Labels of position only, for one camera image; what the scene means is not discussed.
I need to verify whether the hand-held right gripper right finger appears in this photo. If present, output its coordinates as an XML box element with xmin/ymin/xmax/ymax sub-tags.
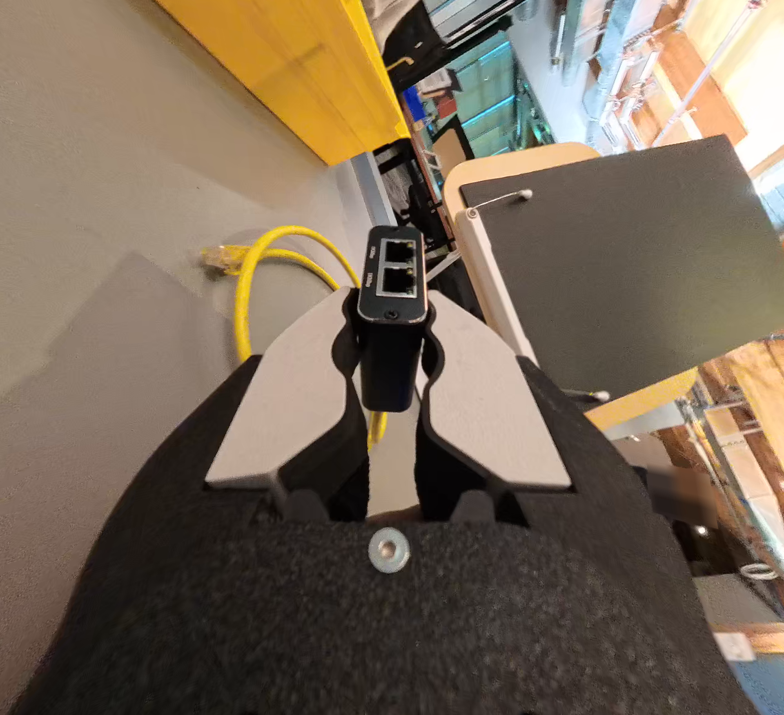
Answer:
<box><xmin>415</xmin><ymin>290</ymin><xmax>575</xmax><ymax>515</ymax></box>

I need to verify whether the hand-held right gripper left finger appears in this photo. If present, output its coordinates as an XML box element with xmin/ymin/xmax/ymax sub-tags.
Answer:
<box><xmin>204</xmin><ymin>286</ymin><xmax>370</xmax><ymax>510</ymax></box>

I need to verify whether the yellow ethernet cable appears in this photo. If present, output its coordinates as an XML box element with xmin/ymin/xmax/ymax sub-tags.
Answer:
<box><xmin>199</xmin><ymin>225</ymin><xmax>390</xmax><ymax>452</ymax></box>

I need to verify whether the black ethernet port adapter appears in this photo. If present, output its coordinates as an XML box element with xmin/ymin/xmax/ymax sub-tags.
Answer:
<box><xmin>356</xmin><ymin>225</ymin><xmax>430</xmax><ymax>412</ymax></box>

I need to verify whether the yellow plastic bin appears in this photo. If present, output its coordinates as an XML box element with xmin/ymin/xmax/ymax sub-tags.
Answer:
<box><xmin>82</xmin><ymin>0</ymin><xmax>411</xmax><ymax>167</ymax></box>

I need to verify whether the black panel with wooden rim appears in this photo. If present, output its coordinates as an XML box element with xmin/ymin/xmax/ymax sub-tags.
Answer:
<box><xmin>442</xmin><ymin>135</ymin><xmax>784</xmax><ymax>431</ymax></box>

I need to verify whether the white panel bracket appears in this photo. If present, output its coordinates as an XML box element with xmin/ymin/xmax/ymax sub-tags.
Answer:
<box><xmin>456</xmin><ymin>207</ymin><xmax>540</xmax><ymax>368</ymax></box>

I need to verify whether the silver air duct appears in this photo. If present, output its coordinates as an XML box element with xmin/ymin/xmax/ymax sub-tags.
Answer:
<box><xmin>582</xmin><ymin>0</ymin><xmax>677</xmax><ymax>140</ymax></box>

